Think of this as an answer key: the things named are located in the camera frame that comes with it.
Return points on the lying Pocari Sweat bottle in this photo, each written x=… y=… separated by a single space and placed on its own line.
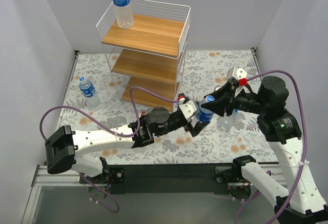
x=225 y=123

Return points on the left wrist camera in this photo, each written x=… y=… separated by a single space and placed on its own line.
x=188 y=107

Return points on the white wire wooden shelf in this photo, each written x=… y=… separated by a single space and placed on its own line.
x=150 y=54

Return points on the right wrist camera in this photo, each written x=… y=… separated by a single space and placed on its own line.
x=237 y=76

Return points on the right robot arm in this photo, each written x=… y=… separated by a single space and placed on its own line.
x=299 y=201

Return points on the right Red Bull can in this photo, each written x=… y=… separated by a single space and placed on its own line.
x=217 y=88

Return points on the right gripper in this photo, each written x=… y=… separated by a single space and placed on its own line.
x=229 y=99

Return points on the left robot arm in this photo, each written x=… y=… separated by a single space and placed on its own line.
x=68 y=149

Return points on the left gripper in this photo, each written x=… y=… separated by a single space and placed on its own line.
x=191 y=123

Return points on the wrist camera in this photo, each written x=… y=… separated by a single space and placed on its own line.
x=188 y=107
x=237 y=76

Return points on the small Pocari Sweat bottle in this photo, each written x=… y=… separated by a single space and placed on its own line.
x=89 y=92

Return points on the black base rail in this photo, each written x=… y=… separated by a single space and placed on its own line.
x=170 y=178

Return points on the floral tablecloth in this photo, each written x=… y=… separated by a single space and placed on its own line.
x=203 y=71

